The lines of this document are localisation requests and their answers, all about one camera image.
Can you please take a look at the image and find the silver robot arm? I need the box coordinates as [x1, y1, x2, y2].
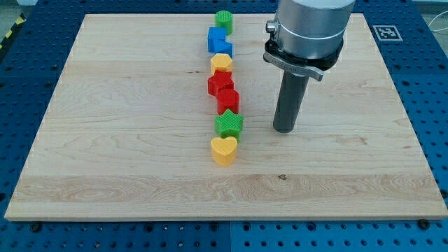
[263, 0, 355, 81]

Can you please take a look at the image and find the green star block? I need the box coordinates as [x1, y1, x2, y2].
[214, 109, 244, 140]

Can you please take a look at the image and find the red star block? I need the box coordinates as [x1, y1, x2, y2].
[207, 71, 235, 97]

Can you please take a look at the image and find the yellow heart block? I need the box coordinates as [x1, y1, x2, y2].
[211, 136, 238, 167]

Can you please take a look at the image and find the red cylinder block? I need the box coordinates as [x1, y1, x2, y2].
[216, 89, 240, 115]

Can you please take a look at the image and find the yellow hexagon block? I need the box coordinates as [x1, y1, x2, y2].
[210, 53, 233, 75]

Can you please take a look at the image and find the blue angular block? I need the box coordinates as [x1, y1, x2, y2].
[212, 40, 233, 58]

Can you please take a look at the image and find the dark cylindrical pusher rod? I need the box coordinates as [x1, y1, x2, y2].
[273, 71, 309, 133]

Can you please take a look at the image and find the blue cube block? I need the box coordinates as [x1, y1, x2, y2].
[207, 27, 227, 53]

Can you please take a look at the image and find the wooden board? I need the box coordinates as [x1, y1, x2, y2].
[5, 14, 447, 221]

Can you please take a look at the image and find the green cylinder block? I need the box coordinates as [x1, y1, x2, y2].
[214, 10, 233, 35]

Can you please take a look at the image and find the fiducial marker tag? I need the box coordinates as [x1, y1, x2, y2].
[372, 25, 403, 41]

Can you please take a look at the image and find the white cable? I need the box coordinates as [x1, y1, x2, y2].
[426, 9, 448, 34]

